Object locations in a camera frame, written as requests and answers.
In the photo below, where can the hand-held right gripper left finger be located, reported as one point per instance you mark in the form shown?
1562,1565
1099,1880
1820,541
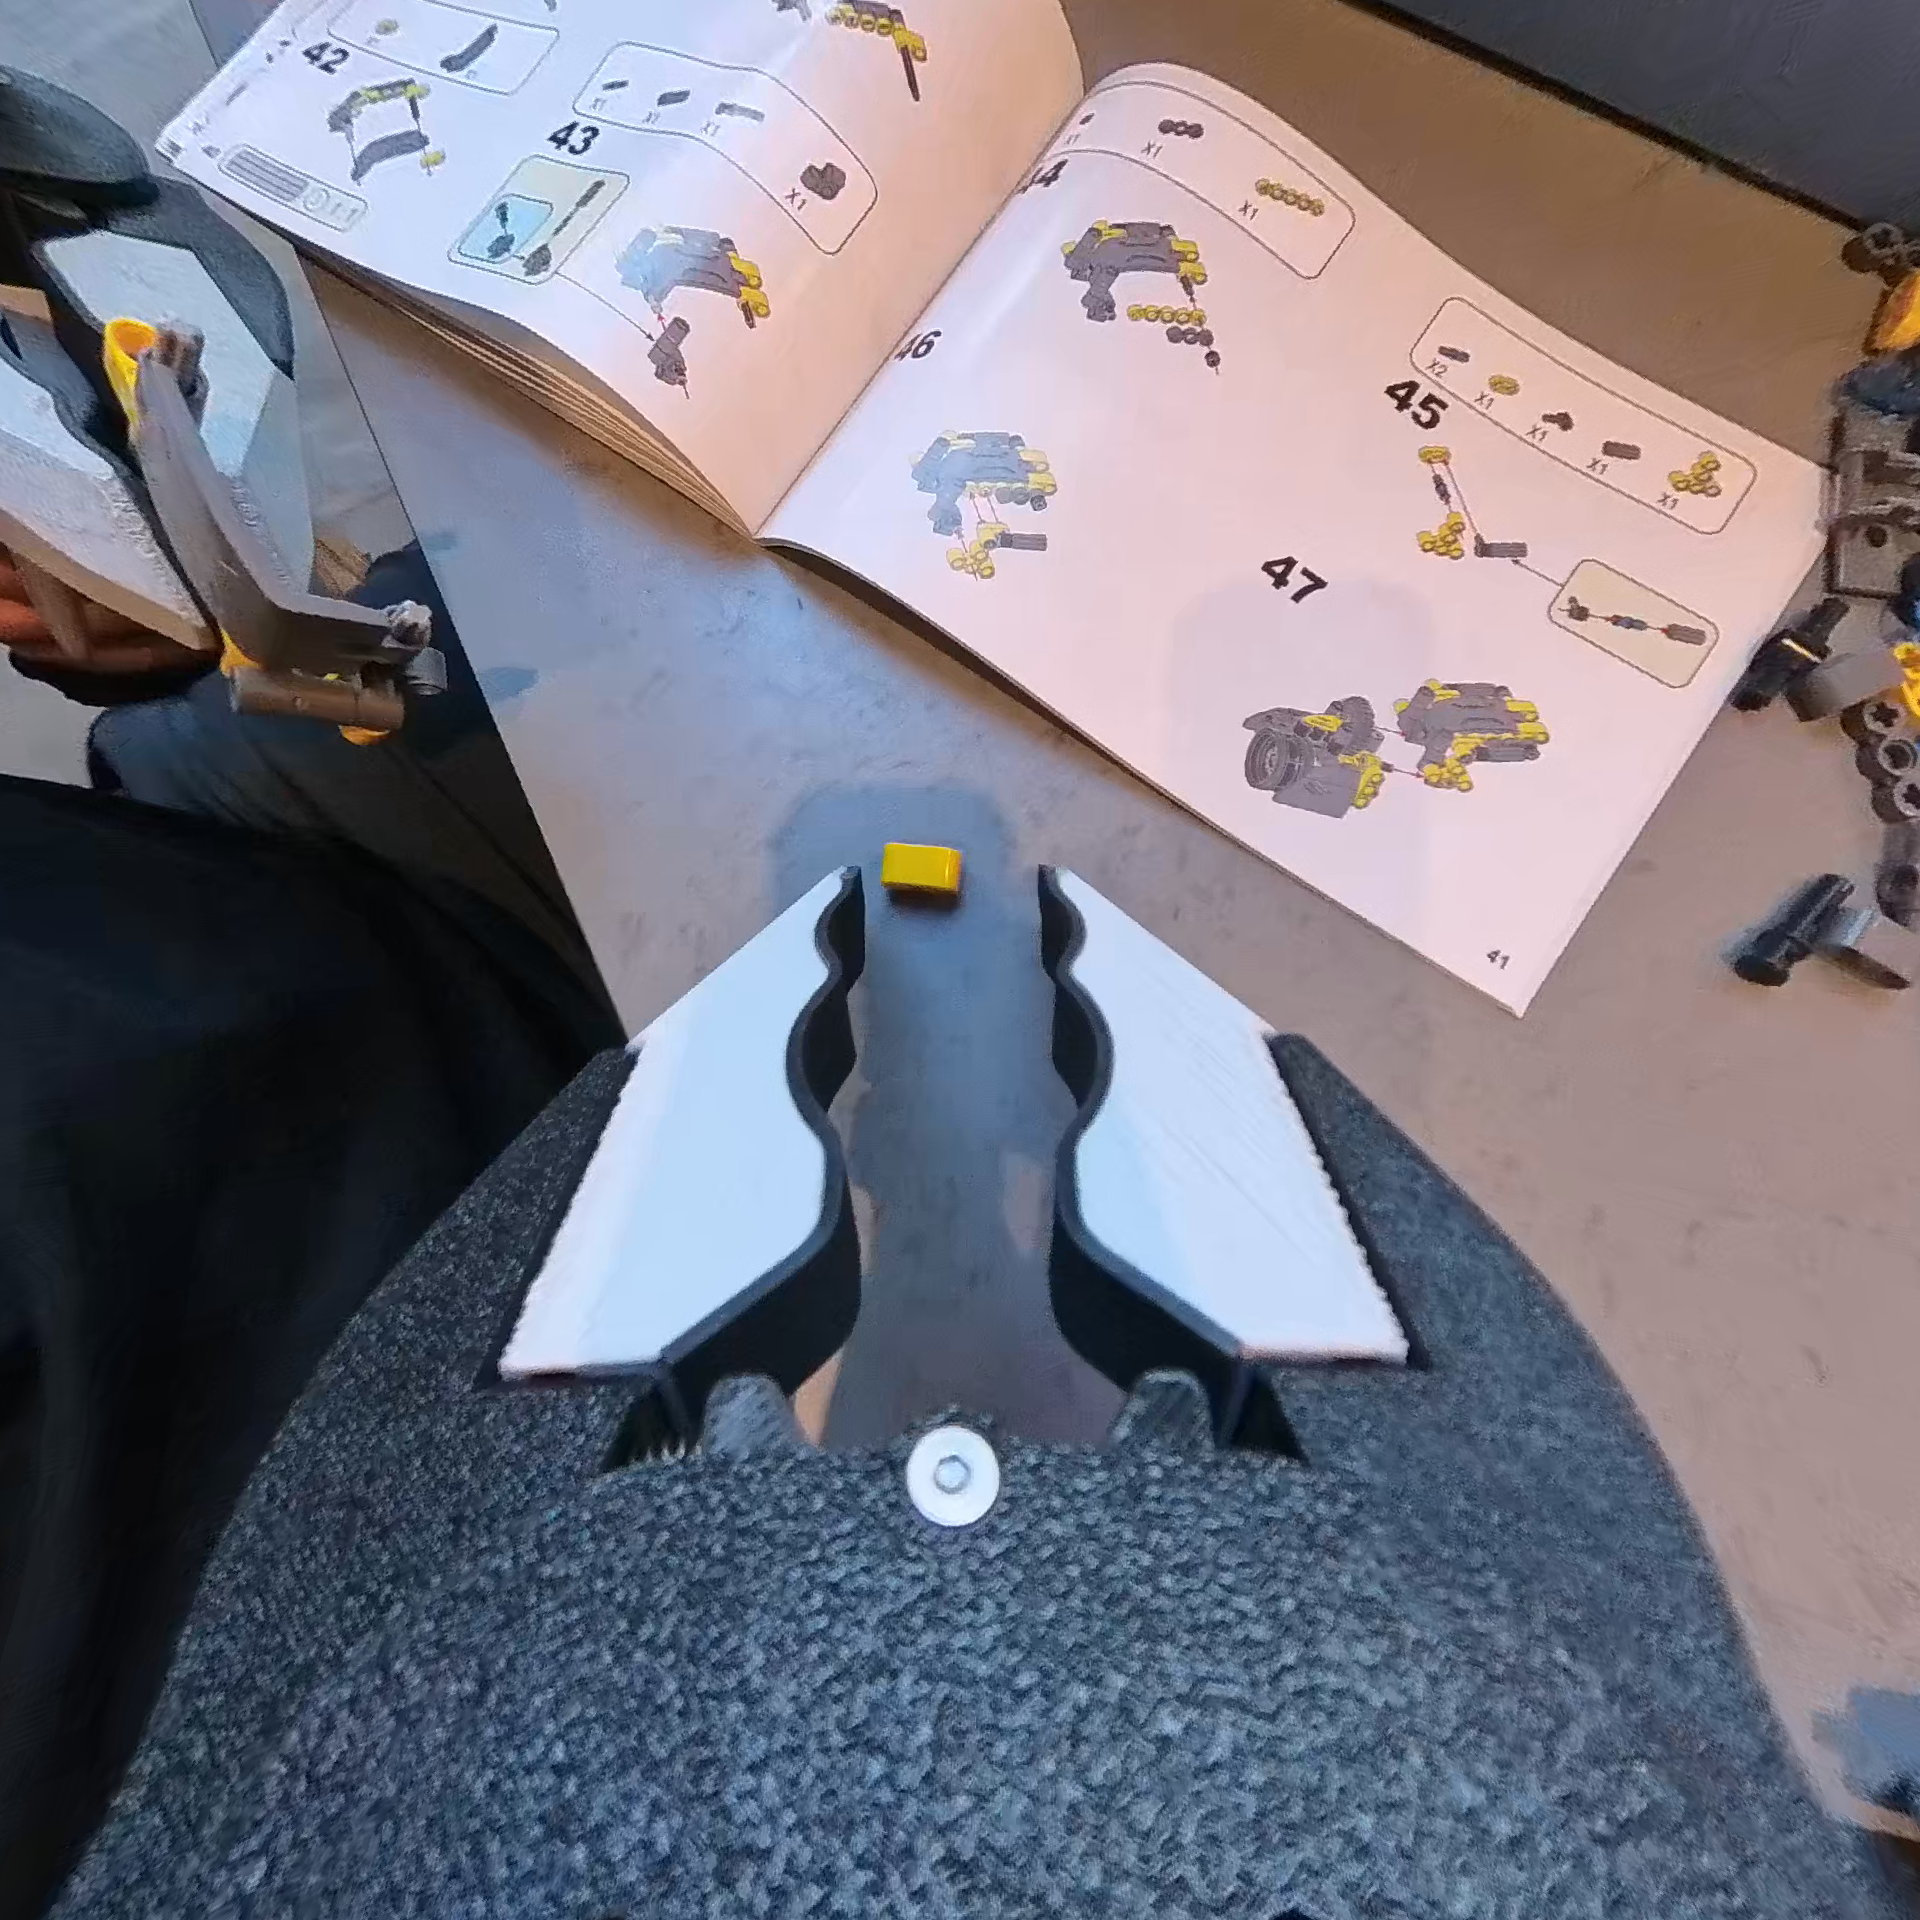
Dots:
690,1185

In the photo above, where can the grey yellow brick assembly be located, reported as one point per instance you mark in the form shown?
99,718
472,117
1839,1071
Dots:
240,557

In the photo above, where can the open instruction booklet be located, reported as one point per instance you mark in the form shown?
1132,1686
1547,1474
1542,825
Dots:
1049,376

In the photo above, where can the pile of loose brick parts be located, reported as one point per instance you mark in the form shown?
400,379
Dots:
1874,494

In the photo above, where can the person's left hand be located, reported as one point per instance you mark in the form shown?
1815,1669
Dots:
113,662

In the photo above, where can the person's blue trouser leg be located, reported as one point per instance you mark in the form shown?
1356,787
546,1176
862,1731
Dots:
270,787

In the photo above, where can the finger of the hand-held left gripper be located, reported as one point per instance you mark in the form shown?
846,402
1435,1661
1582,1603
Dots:
99,277
60,481

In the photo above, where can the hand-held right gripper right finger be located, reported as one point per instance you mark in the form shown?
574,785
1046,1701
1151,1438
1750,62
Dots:
1215,1185

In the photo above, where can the small yellow two-hole brick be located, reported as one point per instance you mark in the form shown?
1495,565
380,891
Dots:
922,874

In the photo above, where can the open blue cardboard box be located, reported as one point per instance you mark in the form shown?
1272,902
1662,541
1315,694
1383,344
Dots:
1723,90

